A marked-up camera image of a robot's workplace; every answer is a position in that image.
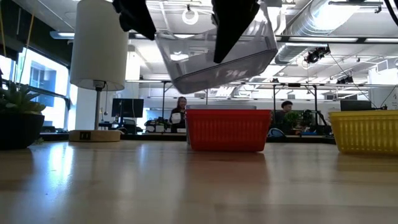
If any black aluminium table frame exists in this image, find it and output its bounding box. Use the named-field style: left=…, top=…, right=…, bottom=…
left=39, top=132, right=337, bottom=144

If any black computer monitor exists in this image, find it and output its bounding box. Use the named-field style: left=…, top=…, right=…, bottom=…
left=340, top=99, right=373, bottom=112
left=111, top=98, right=145, bottom=119

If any white ring light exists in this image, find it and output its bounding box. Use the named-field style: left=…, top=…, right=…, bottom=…
left=182, top=8, right=200, bottom=26

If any black ceiling mounted camera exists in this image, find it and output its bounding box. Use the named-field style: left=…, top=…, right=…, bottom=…
left=303, top=46, right=331, bottom=65

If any person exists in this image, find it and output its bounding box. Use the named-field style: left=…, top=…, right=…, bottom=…
left=274, top=100, right=295, bottom=130
left=169, top=96, right=188, bottom=134

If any black overhead light rail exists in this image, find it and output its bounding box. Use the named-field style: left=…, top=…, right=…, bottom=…
left=129, top=32, right=398, bottom=44

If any red slotted plastic basket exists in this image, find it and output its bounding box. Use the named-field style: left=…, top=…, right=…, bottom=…
left=185, top=108, right=272, bottom=153

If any black ceiling track light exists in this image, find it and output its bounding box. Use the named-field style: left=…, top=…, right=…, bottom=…
left=328, top=0, right=384, bottom=14

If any green leafy office plant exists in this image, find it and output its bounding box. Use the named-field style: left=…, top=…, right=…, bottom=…
left=284, top=111, right=300, bottom=128

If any white cylindrical bin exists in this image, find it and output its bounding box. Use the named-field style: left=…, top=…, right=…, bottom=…
left=68, top=0, right=129, bottom=143

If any green succulent in black pot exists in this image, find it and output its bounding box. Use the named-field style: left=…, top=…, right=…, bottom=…
left=0, top=81, right=47, bottom=151

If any yellow slotted plastic basket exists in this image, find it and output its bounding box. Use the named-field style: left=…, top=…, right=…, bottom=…
left=328, top=110, right=398, bottom=156

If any white ceiling light fixture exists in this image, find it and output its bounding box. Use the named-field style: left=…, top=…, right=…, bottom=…
left=49, top=30, right=75, bottom=40

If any silver ceiling air duct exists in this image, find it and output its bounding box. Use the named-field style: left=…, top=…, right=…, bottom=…
left=275, top=0, right=358, bottom=63

